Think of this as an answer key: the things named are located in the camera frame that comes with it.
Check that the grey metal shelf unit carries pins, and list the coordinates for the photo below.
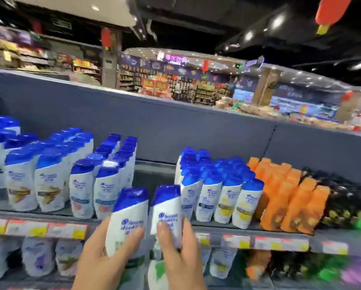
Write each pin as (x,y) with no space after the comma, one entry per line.
(168,126)

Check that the group of purple bottles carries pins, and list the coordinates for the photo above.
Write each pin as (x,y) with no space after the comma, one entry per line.
(358,273)

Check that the grey store pillar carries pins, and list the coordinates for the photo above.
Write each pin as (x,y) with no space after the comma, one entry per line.
(110,63)

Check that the person's right hand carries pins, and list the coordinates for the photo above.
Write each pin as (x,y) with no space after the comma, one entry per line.
(180,268)

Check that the cluster of black bottles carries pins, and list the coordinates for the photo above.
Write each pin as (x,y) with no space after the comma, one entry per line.
(346,202)

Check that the person's left hand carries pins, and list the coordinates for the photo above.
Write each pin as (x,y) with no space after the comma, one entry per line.
(100,268)

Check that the person's right thumb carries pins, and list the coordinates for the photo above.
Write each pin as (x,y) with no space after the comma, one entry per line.
(166,237)

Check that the large red hanging lantern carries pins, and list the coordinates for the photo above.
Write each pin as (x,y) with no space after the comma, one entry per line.
(331,10)

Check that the cluster of orange bottles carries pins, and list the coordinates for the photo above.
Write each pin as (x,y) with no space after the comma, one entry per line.
(289,199)

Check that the group of bright green bottles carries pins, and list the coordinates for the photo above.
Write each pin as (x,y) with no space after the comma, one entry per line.
(331,267)

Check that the row of shelf price tags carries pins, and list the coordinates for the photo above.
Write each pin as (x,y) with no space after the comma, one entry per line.
(271,244)

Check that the small red hanging lantern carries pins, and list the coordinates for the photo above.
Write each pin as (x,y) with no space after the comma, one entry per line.
(106,37)
(205,65)

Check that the background shelves of goods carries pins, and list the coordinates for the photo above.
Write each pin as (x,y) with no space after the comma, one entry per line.
(14,52)
(174,84)

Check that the tan store pillar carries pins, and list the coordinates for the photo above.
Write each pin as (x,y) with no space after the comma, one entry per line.
(266,87)

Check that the white shampoo bottle blue cap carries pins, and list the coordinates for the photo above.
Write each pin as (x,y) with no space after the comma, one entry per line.
(167,208)
(127,217)

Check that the group of dark bottles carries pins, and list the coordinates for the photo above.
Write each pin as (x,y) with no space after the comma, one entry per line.
(292,265)

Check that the person's left thumb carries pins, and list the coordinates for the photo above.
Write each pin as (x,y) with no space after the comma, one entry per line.
(133,241)

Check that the display of packaged food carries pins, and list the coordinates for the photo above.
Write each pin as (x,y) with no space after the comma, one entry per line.
(289,113)

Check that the row of white assorted-label bottles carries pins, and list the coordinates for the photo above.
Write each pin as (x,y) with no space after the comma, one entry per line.
(38,256)

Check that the cluster of blue-capped shampoo bottles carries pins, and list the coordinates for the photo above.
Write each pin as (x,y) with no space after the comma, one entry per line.
(219,190)
(53,172)

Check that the orange bottle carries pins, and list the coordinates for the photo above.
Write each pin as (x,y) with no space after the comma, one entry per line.
(256,264)

